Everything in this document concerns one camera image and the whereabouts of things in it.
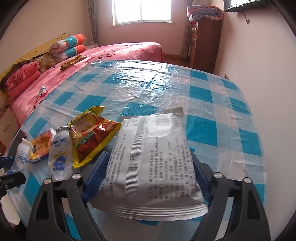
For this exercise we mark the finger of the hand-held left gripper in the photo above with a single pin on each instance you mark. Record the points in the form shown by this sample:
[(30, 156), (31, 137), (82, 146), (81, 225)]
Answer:
[(7, 160), (11, 181)]

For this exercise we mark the wall mounted television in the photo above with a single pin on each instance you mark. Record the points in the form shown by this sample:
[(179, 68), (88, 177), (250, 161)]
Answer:
[(242, 4)]

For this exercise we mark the cartoon print folded quilt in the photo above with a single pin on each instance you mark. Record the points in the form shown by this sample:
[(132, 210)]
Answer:
[(67, 46)]

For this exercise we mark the grey checked curtain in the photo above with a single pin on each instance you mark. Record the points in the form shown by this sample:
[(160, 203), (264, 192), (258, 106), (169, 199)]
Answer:
[(186, 39), (94, 20)]

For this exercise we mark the small white pouch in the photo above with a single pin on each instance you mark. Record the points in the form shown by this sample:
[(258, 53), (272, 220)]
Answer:
[(23, 153)]

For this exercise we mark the yellow red snack bag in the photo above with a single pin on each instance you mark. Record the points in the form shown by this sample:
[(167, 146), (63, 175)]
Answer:
[(92, 132)]

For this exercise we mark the orange snack packet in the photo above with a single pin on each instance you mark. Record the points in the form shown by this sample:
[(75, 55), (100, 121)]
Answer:
[(40, 144)]

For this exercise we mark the floral pillow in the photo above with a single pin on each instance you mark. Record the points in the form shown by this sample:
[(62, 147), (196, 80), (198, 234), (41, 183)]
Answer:
[(45, 62)]

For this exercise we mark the grey wet wipes packet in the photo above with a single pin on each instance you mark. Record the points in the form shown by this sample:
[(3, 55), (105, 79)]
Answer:
[(150, 162)]

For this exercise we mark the brown wooden cabinet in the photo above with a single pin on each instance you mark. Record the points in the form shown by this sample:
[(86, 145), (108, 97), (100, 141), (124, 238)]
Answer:
[(205, 44)]

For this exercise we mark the gold brown cloth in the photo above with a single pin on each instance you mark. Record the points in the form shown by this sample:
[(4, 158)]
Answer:
[(71, 62)]

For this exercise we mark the white drink pouch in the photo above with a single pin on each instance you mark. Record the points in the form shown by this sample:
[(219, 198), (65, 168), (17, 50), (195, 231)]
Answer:
[(59, 155)]

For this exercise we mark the yellow star print headboard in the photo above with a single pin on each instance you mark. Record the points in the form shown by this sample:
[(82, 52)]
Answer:
[(34, 49)]

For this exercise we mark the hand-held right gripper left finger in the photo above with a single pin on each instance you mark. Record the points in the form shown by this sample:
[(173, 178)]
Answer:
[(97, 176)]

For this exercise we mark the window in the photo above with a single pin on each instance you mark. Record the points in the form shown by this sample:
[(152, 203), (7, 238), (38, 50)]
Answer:
[(141, 11)]

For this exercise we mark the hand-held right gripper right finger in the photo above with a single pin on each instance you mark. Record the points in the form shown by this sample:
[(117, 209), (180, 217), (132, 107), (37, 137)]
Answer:
[(201, 176)]

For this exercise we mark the folded pink grey blanket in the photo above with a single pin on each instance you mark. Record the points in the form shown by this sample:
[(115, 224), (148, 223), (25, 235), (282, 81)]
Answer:
[(205, 12)]

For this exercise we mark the pink bed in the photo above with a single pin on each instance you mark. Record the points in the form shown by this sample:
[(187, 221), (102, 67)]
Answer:
[(115, 51)]

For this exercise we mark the pink plush pillows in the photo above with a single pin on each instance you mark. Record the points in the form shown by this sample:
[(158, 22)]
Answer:
[(20, 78)]

